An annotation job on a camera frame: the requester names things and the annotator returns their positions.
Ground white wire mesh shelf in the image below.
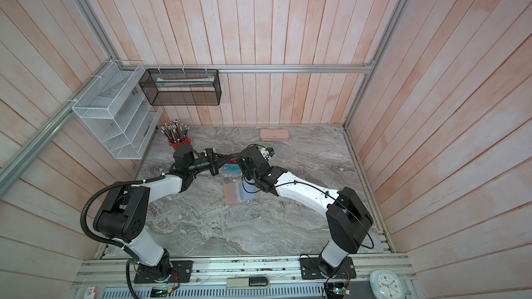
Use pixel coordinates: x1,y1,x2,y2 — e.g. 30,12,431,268
72,60,162,160

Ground white analog clock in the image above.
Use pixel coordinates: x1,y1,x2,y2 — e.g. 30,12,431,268
369,270,406,299

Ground red pen cup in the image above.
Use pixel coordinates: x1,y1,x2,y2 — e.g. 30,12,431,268
169,137,191,151

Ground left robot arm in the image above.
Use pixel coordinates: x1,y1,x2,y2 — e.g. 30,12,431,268
80,145,238,282

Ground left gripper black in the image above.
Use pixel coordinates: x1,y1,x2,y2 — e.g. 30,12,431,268
188,148,233,176

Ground black mesh wall basket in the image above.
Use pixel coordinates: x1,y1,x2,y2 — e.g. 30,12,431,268
139,68,222,106

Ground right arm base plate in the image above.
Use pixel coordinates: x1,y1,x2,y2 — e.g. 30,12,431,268
299,256,357,280

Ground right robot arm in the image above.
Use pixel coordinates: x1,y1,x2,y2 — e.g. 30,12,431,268
236,145,374,278

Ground grey black handheld device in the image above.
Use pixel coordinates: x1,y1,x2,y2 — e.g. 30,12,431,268
226,276,270,289

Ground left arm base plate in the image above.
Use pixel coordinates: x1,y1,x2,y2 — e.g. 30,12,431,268
134,260,193,284

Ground teal credit card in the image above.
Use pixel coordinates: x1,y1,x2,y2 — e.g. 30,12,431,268
222,163,241,175

